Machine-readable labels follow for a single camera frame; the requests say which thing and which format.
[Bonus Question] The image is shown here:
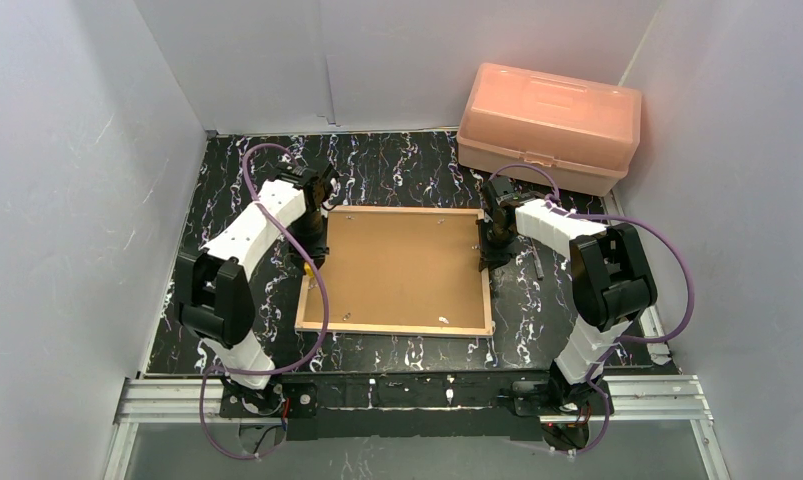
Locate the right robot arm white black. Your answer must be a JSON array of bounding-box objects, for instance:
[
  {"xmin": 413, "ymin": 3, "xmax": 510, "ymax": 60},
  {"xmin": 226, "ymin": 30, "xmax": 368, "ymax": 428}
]
[{"xmin": 477, "ymin": 177, "xmax": 657, "ymax": 388}]

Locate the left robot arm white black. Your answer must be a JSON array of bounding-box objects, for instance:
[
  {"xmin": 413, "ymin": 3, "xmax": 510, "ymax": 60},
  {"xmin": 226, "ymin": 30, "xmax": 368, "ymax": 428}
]
[{"xmin": 172, "ymin": 161, "xmax": 338, "ymax": 390}]

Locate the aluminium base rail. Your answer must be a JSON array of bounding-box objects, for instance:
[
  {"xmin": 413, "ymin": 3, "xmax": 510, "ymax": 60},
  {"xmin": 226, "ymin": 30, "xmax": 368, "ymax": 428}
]
[{"xmin": 114, "ymin": 375, "xmax": 714, "ymax": 424}]

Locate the white wooden photo frame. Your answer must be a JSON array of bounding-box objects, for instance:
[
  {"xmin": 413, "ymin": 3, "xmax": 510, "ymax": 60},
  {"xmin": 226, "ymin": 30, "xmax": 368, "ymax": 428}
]
[{"xmin": 294, "ymin": 206, "xmax": 494, "ymax": 337}]

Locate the pink plastic storage box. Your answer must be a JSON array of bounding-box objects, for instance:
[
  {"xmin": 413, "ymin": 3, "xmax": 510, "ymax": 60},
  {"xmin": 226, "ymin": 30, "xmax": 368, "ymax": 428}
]
[{"xmin": 456, "ymin": 63, "xmax": 642, "ymax": 197}]

